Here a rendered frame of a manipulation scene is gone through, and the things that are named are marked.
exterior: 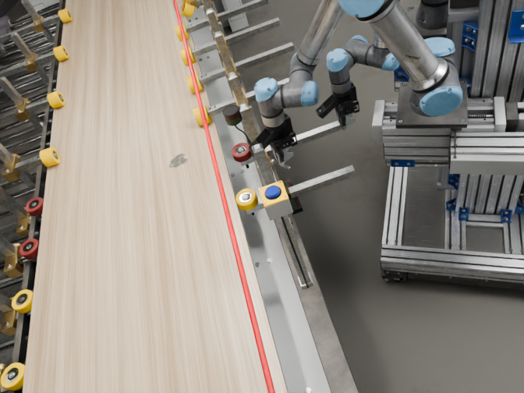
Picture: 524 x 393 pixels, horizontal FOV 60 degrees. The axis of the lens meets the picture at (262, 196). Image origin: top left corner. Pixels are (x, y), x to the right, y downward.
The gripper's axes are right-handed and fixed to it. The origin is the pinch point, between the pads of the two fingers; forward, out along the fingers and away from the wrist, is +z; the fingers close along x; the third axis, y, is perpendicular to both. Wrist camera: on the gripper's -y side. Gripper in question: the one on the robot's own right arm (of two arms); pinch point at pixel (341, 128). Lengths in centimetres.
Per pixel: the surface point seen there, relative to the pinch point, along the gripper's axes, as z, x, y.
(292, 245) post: -16, -58, -35
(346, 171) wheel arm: -3.0, -25.9, -7.4
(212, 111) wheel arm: -13, 23, -49
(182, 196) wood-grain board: -8, -14, -69
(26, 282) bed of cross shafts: -2, -23, -138
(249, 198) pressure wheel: -8, -26, -44
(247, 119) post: -26.0, -5.8, -35.5
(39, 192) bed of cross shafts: -1, 26, -137
